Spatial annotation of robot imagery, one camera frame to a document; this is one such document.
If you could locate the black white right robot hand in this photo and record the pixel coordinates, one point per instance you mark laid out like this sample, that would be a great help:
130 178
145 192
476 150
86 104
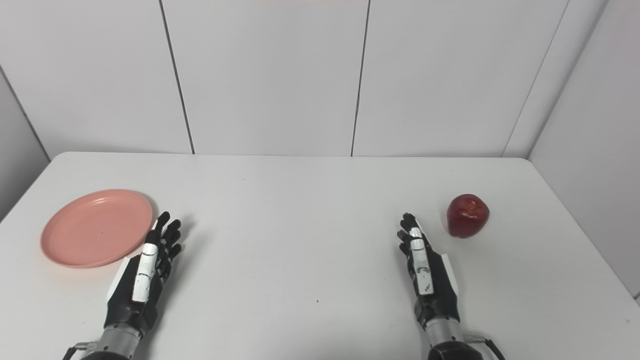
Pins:
425 275

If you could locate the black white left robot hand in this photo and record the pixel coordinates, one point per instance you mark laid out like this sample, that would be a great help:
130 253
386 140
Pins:
145 272

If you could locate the red apple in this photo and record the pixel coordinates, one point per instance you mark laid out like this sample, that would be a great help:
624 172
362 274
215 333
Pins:
467 216

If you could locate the pink round plate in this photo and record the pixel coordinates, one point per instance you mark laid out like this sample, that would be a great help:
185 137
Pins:
97 229

